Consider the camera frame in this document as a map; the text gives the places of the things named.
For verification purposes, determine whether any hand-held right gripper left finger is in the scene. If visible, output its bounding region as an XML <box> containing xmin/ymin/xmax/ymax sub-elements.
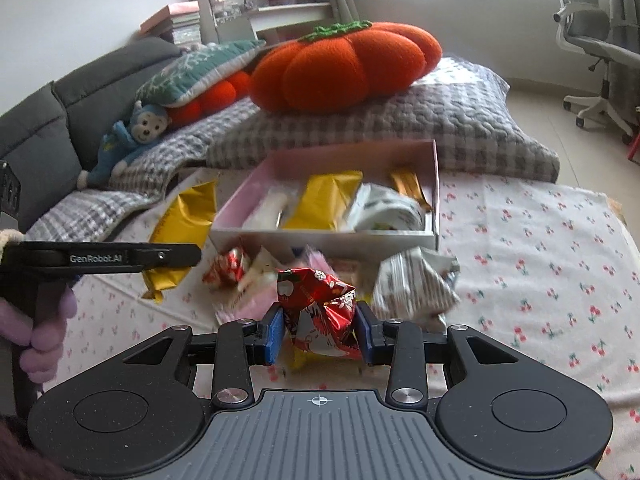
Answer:
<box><xmin>115</xmin><ymin>305</ymin><xmax>286</xmax><ymax>409</ymax></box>

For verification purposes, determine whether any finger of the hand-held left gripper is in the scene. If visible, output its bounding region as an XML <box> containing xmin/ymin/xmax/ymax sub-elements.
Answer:
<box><xmin>142</xmin><ymin>242</ymin><xmax>202</xmax><ymax>273</ymax></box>

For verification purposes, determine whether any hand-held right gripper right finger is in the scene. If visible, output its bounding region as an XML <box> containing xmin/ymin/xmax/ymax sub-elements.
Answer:
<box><xmin>354</xmin><ymin>304</ymin><xmax>526</xmax><ymax>409</ymax></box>

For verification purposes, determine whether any yellow printed snack packet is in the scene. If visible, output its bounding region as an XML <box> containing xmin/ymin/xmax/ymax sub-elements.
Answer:
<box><xmin>291</xmin><ymin>347</ymin><xmax>323</xmax><ymax>372</ymax></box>

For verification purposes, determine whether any red white snack packet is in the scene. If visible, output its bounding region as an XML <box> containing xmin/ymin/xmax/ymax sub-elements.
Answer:
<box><xmin>276</xmin><ymin>266</ymin><xmax>364</xmax><ymax>362</ymax></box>
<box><xmin>201</xmin><ymin>246</ymin><xmax>252</xmax><ymax>287</ymax></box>

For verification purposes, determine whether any pale green white snack packet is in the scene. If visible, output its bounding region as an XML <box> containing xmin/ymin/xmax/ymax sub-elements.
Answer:
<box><xmin>239</xmin><ymin>244</ymin><xmax>288</xmax><ymax>293</ymax></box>

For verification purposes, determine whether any white grey printed snack packet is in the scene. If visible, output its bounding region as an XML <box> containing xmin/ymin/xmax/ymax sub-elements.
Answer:
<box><xmin>346</xmin><ymin>183</ymin><xmax>427</xmax><ymax>234</ymax></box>
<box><xmin>371</xmin><ymin>246</ymin><xmax>462</xmax><ymax>331</ymax></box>

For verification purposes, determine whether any clear white snack packet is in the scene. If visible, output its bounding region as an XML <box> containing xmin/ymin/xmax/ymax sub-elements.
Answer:
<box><xmin>241</xmin><ymin>187</ymin><xmax>302</xmax><ymax>231</ymax></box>

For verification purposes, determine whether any golden snack packet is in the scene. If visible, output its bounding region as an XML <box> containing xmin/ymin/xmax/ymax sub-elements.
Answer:
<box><xmin>389</xmin><ymin>169</ymin><xmax>434</xmax><ymax>214</ymax></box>

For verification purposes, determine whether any pink cardboard box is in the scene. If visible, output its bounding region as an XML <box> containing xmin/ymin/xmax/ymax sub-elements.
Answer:
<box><xmin>209</xmin><ymin>139</ymin><xmax>442</xmax><ymax>252</ymax></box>

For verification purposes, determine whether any person's left forearm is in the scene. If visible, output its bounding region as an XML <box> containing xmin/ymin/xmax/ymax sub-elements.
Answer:
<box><xmin>0</xmin><ymin>412</ymin><xmax>66</xmax><ymax>480</ymax></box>

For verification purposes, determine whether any person's left hand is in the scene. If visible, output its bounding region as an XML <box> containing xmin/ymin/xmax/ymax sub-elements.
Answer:
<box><xmin>0</xmin><ymin>287</ymin><xmax>78</xmax><ymax>396</ymax></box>

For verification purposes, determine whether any grey checked blanket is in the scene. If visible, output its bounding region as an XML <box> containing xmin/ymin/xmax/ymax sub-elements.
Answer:
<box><xmin>22</xmin><ymin>94</ymin><xmax>262</xmax><ymax>244</ymax></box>

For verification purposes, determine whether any blue monkey plush toy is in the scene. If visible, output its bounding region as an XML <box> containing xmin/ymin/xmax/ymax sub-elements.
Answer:
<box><xmin>76</xmin><ymin>101</ymin><xmax>174</xmax><ymax>192</ymax></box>

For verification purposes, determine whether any grey sofa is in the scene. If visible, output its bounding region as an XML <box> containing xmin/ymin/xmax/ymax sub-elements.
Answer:
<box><xmin>0</xmin><ymin>34</ymin><xmax>184</xmax><ymax>201</ymax></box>

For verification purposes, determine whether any small orange pumpkin cushion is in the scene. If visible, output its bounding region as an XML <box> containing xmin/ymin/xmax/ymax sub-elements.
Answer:
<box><xmin>166</xmin><ymin>70</ymin><xmax>253</xmax><ymax>129</ymax></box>

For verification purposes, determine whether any cherry print cloth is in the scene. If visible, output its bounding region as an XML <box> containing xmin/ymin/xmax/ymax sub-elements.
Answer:
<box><xmin>25</xmin><ymin>165</ymin><xmax>640</xmax><ymax>480</ymax></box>

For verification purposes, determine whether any green snowflake pillow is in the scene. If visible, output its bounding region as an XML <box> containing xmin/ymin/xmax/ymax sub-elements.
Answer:
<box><xmin>135</xmin><ymin>38</ymin><xmax>267</xmax><ymax>109</ymax></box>

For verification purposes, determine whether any grey checked pillow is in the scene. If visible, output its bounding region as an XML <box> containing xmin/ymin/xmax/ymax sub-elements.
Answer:
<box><xmin>205</xmin><ymin>56</ymin><xmax>561</xmax><ymax>184</ymax></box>

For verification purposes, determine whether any stack of books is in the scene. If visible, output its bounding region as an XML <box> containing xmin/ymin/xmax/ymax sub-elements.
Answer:
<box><xmin>139</xmin><ymin>2</ymin><xmax>202</xmax><ymax>45</ymax></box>

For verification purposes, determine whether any large orange pumpkin cushion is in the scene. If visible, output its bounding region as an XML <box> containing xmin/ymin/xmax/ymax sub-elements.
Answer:
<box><xmin>249</xmin><ymin>20</ymin><xmax>444</xmax><ymax>114</ymax></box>

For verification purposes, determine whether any white shelf unit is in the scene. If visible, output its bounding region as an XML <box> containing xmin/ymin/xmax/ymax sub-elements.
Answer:
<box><xmin>189</xmin><ymin>0</ymin><xmax>351</xmax><ymax>48</ymax></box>

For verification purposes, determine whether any white office chair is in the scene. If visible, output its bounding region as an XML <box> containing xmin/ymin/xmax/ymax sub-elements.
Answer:
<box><xmin>544</xmin><ymin>0</ymin><xmax>640</xmax><ymax>147</ymax></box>

